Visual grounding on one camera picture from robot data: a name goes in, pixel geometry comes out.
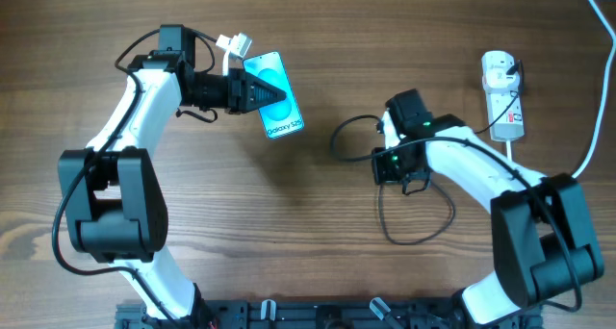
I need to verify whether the teal screen smartphone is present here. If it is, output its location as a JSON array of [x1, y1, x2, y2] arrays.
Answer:
[[244, 51, 304, 139]]

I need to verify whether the black charger cable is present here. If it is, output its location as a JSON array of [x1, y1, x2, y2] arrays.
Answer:
[[377, 59, 526, 246]]

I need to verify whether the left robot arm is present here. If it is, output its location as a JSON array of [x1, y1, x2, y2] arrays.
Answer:
[[51, 24, 287, 328]]

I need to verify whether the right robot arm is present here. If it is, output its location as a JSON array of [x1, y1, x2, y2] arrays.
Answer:
[[371, 89, 604, 327]]

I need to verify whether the white power strip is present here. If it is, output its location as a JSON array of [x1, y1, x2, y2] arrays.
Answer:
[[481, 50, 525, 142]]

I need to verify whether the white power strip cord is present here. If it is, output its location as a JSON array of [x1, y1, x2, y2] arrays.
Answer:
[[504, 0, 616, 180]]

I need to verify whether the black mounting rail base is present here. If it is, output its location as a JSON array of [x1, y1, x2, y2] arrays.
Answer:
[[114, 296, 545, 329]]

